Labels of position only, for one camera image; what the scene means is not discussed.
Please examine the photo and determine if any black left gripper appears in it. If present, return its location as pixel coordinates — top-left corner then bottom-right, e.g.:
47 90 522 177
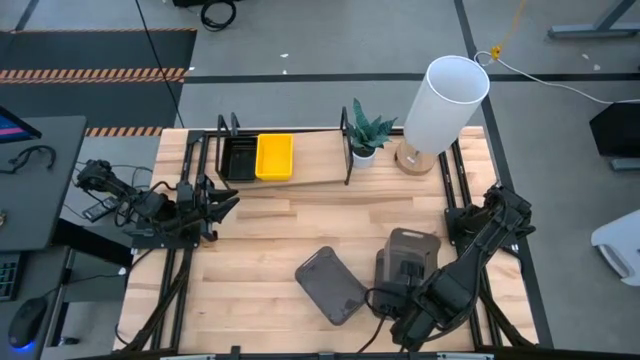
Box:
177 174 240 242

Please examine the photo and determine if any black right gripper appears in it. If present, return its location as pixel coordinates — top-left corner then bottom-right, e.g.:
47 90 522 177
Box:
390 260 464 351

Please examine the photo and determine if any translucent grey plastic basket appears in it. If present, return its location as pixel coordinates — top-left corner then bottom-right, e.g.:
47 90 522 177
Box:
382 227 443 296
294 245 369 327
372 248 401 317

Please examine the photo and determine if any black plastic basket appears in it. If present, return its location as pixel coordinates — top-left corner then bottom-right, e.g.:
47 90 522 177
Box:
219 134 260 182

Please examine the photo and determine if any yellow plastic basket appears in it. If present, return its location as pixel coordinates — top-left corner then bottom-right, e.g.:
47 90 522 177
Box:
254 132 295 182

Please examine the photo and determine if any snake plant in white pot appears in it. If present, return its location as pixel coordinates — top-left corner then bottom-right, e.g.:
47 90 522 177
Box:
347 97 399 170

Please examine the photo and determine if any small black labelled device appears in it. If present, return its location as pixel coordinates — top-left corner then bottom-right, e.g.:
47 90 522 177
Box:
82 197 121 223

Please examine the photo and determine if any white-shade lamp with wooden base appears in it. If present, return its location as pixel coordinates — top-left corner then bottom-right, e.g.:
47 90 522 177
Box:
393 54 491 177

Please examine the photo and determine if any dark grey desk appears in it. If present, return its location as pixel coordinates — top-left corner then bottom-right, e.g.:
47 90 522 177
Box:
0 115 89 253

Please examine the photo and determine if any black hazard-striped floor mat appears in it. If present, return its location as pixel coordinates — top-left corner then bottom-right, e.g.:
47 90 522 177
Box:
0 27 199 137

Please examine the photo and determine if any white chair base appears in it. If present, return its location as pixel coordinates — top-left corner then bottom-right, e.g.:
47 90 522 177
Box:
590 208 640 288

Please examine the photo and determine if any computer monitor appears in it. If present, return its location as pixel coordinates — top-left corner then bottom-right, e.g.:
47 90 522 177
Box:
0 104 43 145

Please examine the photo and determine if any black keyboard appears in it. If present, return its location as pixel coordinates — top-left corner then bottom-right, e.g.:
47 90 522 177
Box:
0 251 24 303

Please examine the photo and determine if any black computer mouse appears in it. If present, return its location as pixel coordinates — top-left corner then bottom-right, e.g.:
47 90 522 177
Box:
7 295 49 350

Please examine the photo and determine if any black box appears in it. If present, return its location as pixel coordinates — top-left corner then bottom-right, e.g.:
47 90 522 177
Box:
589 102 640 159

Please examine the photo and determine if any grey table leg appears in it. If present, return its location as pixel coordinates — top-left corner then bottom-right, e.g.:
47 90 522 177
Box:
547 0 640 40

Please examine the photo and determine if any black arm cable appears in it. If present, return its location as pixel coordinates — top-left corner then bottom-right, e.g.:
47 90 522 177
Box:
69 159 156 201

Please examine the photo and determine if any wooden shelf with black frame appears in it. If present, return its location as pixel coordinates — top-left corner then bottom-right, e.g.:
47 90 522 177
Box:
214 106 355 195

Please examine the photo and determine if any black frame bar with brackets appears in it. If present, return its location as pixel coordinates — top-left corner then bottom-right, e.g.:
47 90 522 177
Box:
159 344 496 360

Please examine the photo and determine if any thin black cable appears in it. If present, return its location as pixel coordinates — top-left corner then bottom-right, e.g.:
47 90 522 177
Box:
133 0 186 130

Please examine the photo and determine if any coiled black cable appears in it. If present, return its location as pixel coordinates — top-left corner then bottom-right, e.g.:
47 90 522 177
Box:
199 0 238 33

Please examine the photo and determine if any black headset cable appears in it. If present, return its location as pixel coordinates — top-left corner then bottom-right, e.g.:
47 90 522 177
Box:
0 144 58 176

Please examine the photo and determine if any white cable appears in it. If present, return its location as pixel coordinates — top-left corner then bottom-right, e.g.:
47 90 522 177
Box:
473 48 640 106

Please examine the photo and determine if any yellow cable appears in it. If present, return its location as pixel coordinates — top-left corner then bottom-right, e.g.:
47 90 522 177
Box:
490 0 529 62

